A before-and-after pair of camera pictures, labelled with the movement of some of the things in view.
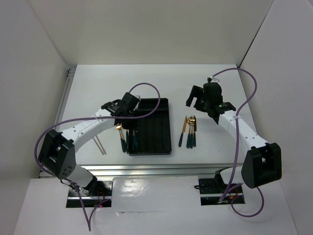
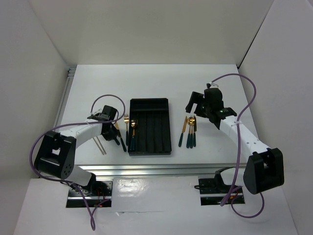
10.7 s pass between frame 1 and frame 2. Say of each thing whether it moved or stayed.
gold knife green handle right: stayed
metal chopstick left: stayed
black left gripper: moved
